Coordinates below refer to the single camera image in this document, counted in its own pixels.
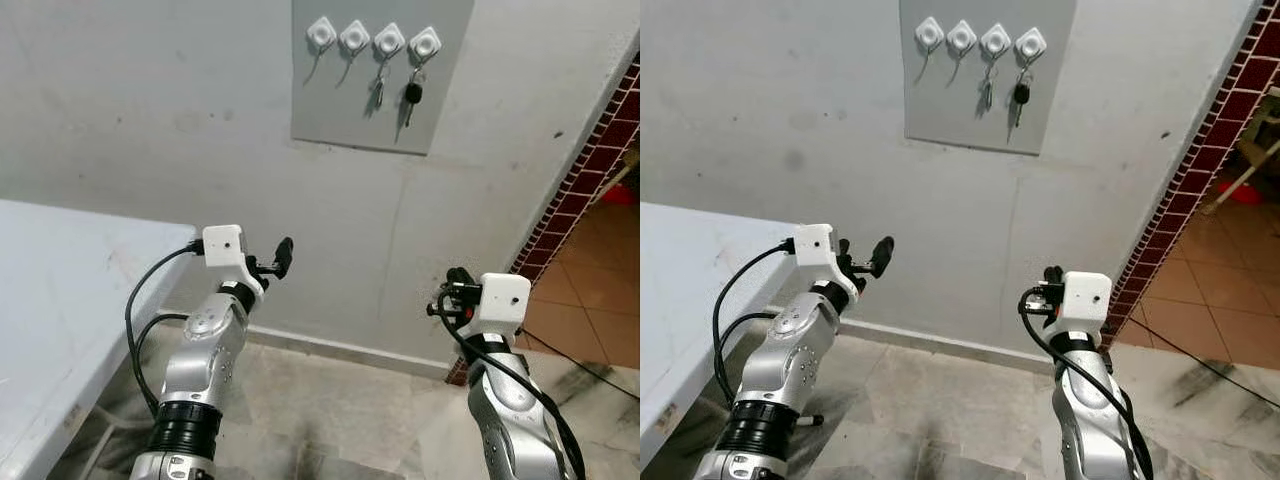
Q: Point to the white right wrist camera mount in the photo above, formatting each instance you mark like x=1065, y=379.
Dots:
x=1085, y=295
x=505, y=298

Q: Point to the white slanted pole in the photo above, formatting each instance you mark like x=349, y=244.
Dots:
x=1240, y=178

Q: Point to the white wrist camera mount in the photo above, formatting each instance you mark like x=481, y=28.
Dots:
x=815, y=243
x=1085, y=295
x=505, y=298
x=222, y=243

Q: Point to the red plastic object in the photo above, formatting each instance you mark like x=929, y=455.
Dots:
x=1243, y=191
x=622, y=193

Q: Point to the black car key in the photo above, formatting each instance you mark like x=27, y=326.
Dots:
x=1021, y=93
x=412, y=93

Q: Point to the red tiled wall strip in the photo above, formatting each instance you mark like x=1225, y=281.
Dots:
x=590, y=160
x=1190, y=150

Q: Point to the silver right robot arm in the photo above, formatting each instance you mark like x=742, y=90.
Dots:
x=510, y=410
x=1085, y=420

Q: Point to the grey wall panel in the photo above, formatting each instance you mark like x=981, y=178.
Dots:
x=950, y=115
x=340, y=115

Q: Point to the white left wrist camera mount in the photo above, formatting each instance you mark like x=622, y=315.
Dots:
x=222, y=243
x=815, y=243

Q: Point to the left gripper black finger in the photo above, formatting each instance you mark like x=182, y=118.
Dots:
x=284, y=256
x=845, y=251
x=883, y=255

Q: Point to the white square wall hook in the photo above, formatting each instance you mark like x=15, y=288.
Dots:
x=1031, y=44
x=425, y=44
x=962, y=37
x=321, y=32
x=929, y=32
x=996, y=40
x=389, y=41
x=354, y=37

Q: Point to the white folding table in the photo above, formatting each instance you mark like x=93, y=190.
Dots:
x=60, y=310
x=690, y=300

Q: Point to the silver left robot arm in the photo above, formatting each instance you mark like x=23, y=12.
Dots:
x=205, y=350
x=790, y=350

